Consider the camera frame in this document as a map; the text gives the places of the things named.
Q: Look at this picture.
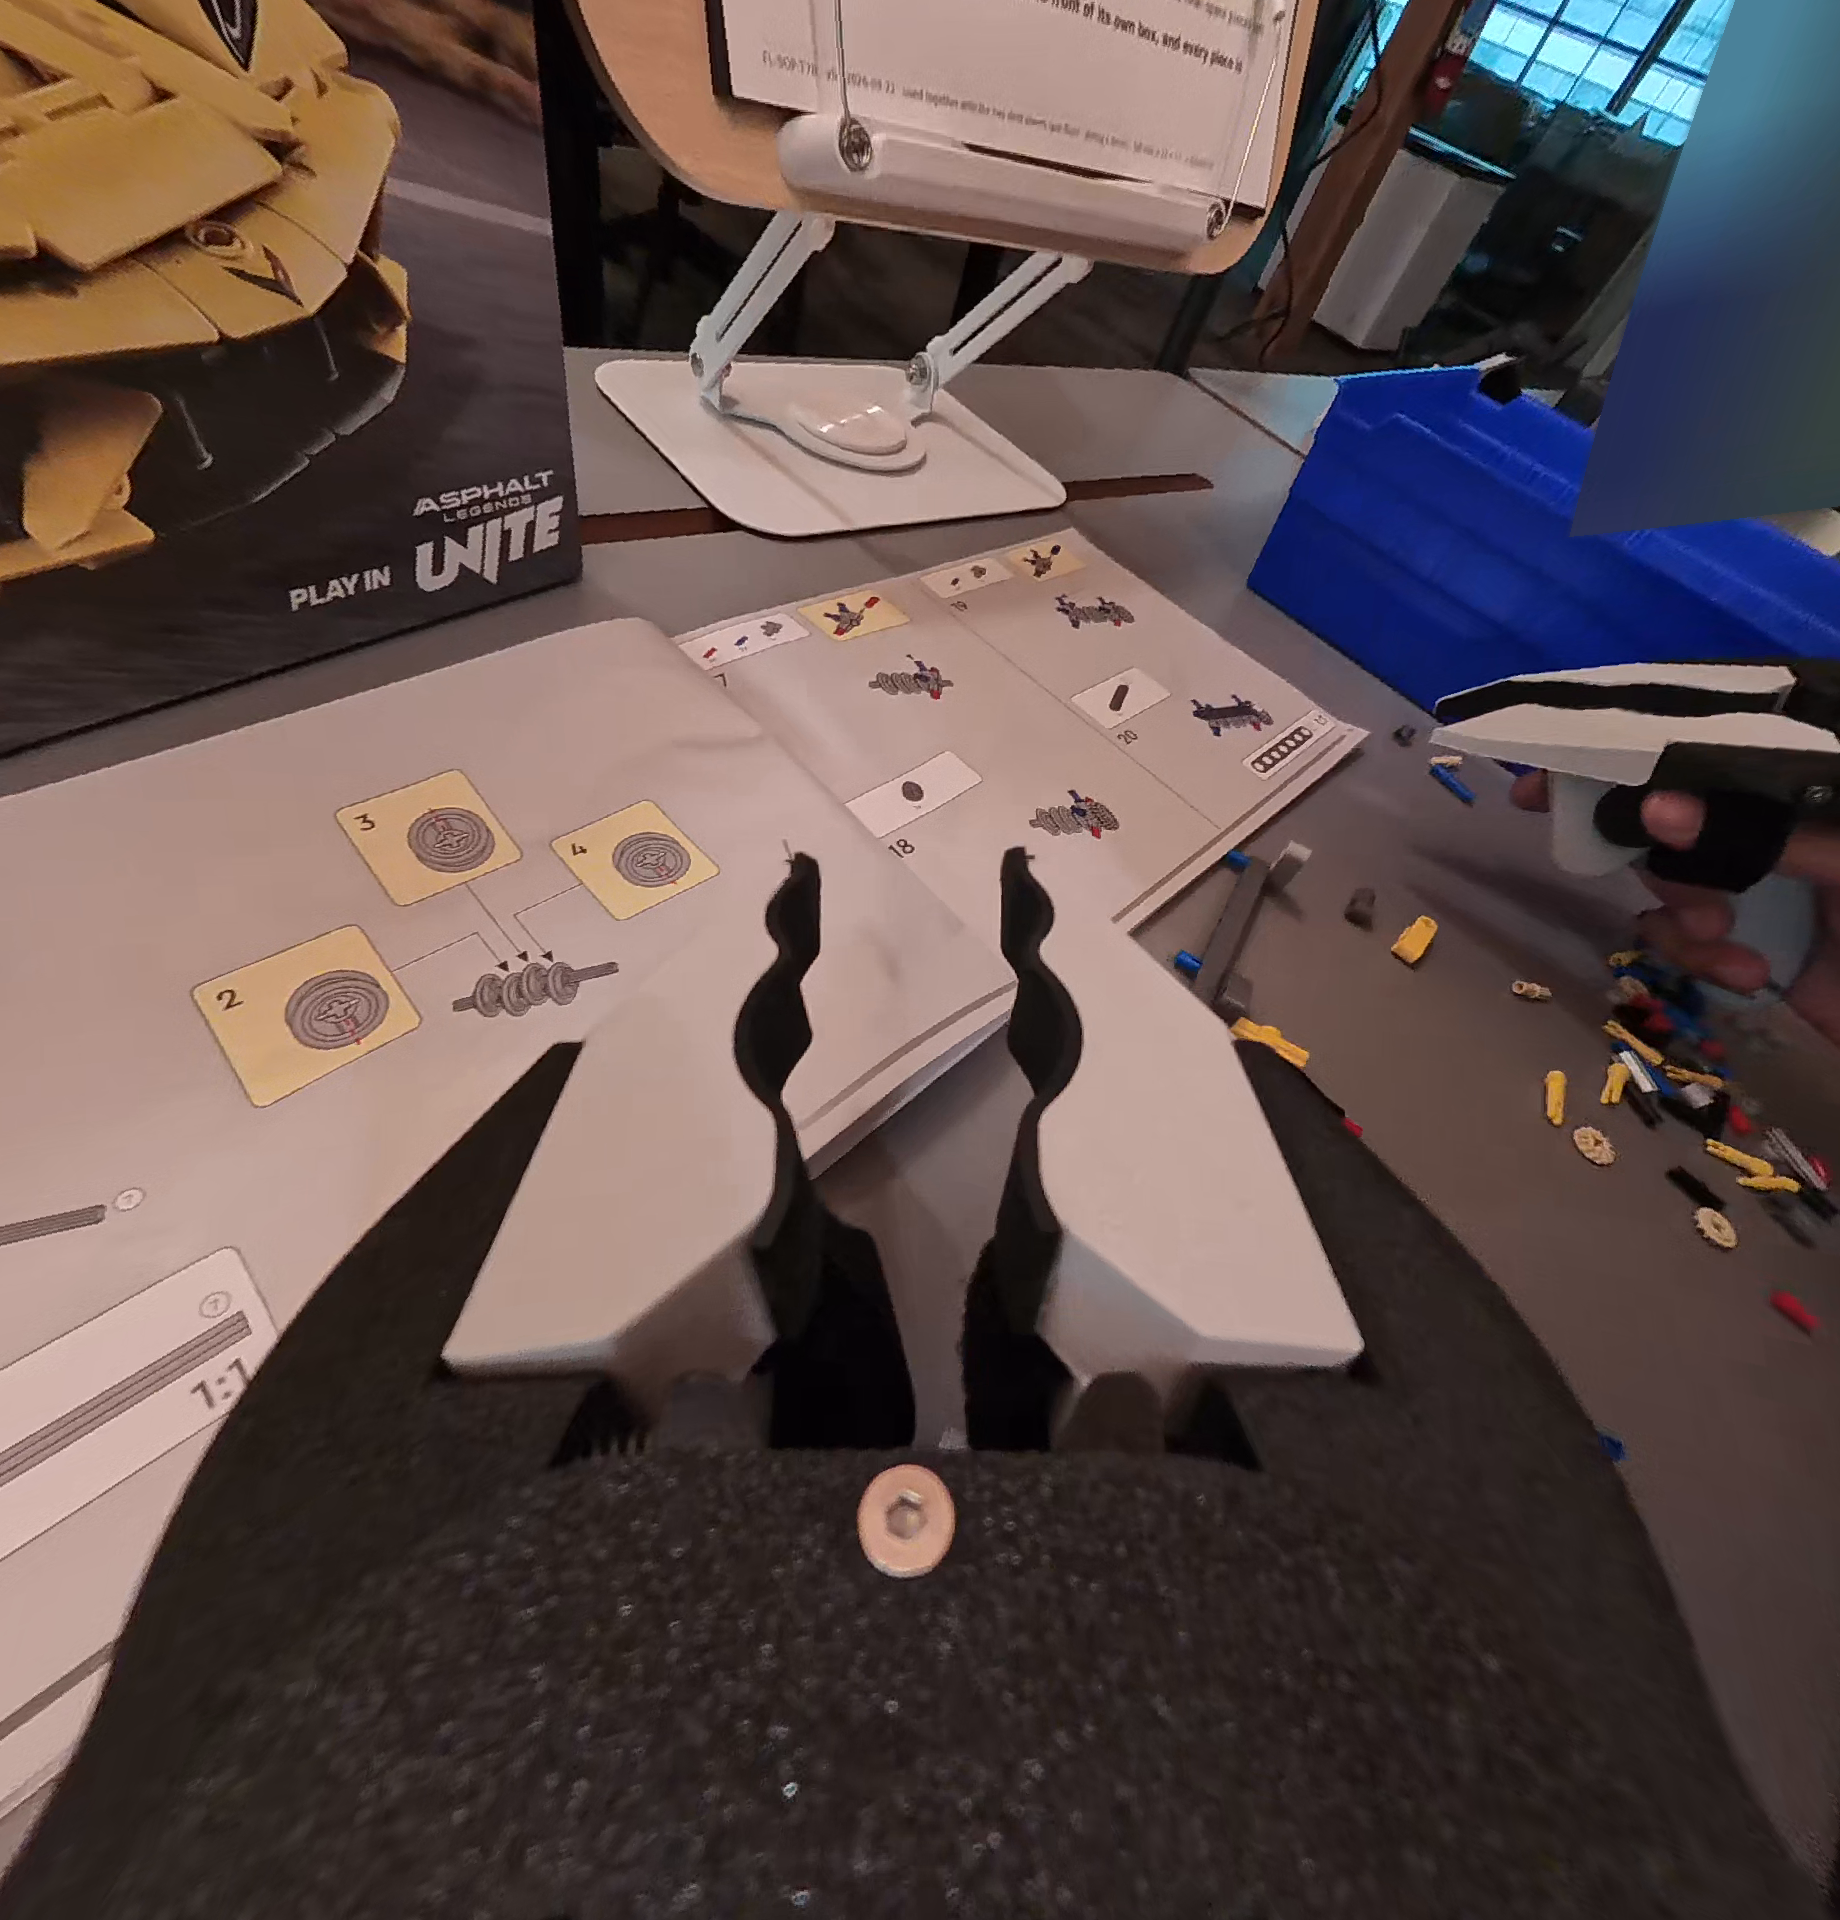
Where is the white cabinet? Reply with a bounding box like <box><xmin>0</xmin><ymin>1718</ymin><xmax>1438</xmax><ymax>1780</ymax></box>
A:
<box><xmin>1310</xmin><ymin>144</ymin><xmax>1511</xmax><ymax>354</ymax></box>

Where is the pile of loose lego pieces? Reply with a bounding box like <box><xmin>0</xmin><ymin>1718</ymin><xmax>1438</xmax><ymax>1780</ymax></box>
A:
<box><xmin>1598</xmin><ymin>944</ymin><xmax>1840</xmax><ymax>1247</ymax></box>

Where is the wooden post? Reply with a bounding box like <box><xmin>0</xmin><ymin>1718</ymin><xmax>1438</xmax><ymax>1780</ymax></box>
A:
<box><xmin>1252</xmin><ymin>0</ymin><xmax>1469</xmax><ymax>360</ymax></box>

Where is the person's right hand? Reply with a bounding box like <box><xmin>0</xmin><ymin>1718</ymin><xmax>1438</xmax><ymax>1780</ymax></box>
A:
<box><xmin>1508</xmin><ymin>761</ymin><xmax>1840</xmax><ymax>1070</ymax></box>

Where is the lego set box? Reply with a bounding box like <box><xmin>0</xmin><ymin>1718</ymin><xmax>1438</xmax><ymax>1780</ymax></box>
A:
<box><xmin>0</xmin><ymin>0</ymin><xmax>583</xmax><ymax>768</ymax></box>

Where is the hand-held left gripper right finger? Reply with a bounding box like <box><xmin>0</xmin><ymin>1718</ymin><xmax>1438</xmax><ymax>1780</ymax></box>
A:
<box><xmin>1002</xmin><ymin>848</ymin><xmax>1364</xmax><ymax>1401</ymax></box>

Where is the lego chassis assembly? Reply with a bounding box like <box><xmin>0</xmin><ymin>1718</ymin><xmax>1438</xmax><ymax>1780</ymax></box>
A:
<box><xmin>1176</xmin><ymin>839</ymin><xmax>1319</xmax><ymax>1070</ymax></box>

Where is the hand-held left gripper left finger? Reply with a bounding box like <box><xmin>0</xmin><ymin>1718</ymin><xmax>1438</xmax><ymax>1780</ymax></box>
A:
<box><xmin>444</xmin><ymin>852</ymin><xmax>822</xmax><ymax>1390</ymax></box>

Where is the printed instruction sheet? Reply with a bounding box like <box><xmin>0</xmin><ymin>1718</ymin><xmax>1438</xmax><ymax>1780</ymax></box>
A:
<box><xmin>704</xmin><ymin>0</ymin><xmax>1302</xmax><ymax>202</ymax></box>

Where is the blue plastic bin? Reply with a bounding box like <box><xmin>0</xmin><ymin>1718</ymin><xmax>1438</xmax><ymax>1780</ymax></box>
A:
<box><xmin>1247</xmin><ymin>368</ymin><xmax>1840</xmax><ymax>706</ymax></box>

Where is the lego instruction booklet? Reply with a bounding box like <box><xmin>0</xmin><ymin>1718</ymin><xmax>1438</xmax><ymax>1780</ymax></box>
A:
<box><xmin>0</xmin><ymin>526</ymin><xmax>1371</xmax><ymax>1847</ymax></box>

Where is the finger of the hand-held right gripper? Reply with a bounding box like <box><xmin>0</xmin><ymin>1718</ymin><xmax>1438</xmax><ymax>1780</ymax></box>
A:
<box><xmin>1428</xmin><ymin>704</ymin><xmax>1840</xmax><ymax>785</ymax></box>
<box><xmin>1435</xmin><ymin>660</ymin><xmax>1799</xmax><ymax>727</ymax></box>

